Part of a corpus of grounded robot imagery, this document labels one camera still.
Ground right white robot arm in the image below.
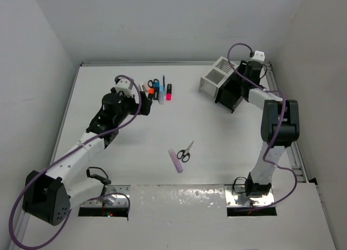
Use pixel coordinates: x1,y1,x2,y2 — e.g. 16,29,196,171
235,61,300,197

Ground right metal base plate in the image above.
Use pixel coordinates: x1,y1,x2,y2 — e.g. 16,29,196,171
224,184,275,209

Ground orange capped black marker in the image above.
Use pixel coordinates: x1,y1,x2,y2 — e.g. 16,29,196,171
147,88,155,100

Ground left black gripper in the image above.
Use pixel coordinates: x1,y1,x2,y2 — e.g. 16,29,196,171
113,91,151,125

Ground light blue highlighter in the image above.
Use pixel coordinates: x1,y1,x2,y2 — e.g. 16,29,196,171
158,85,165,105

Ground metal base plate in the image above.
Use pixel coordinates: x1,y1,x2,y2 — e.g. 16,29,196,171
80,185,131,209
224,184,275,209

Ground blue capped black marker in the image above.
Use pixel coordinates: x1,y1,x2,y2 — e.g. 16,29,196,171
153,81,160,100

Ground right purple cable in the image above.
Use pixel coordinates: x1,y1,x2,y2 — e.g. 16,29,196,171
226,42,298,210

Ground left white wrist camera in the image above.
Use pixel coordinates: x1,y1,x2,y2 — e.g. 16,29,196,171
114,78,133,98

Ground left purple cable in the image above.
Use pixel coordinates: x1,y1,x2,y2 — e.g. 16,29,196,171
8,74,143,249

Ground black base cable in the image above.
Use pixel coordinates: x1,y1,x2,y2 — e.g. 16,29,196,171
85,166,112,185

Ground black slatted container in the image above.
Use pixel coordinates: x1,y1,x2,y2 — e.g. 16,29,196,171
215,71,253,113

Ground blue handled scissors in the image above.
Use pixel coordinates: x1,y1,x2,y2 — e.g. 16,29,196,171
147,79,160,88

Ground purple cable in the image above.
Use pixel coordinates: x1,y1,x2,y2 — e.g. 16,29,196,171
8,74,143,249
226,42,298,210

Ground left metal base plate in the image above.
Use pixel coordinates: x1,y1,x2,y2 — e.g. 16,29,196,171
80,185,131,209

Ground pink highlighter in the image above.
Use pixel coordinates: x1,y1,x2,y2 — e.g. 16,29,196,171
166,84,172,101

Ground purple highlighter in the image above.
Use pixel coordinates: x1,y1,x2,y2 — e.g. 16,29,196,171
168,149,183,173

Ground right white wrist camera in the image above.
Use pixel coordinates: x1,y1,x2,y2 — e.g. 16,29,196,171
249,50,265,63

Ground white slatted container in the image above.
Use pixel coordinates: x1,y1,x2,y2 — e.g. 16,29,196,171
198,56,233,98

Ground black handled scissors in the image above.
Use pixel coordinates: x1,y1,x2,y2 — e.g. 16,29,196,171
177,141,194,163

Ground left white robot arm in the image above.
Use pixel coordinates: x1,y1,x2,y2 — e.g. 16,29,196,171
22,88,152,226

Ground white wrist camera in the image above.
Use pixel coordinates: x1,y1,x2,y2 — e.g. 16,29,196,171
249,50,265,63
114,78,133,98

